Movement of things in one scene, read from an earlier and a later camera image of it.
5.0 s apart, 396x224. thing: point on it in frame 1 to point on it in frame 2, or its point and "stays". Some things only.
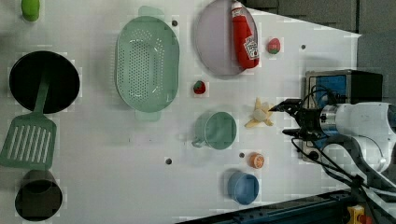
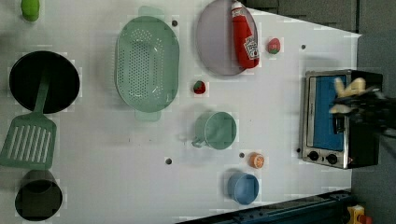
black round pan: [63, 82] stays
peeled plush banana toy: [261, 113] to [356, 86]
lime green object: [30, 9] stays
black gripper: [308, 119] to [373, 108]
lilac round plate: [215, 40] stays
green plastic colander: [148, 63] stays
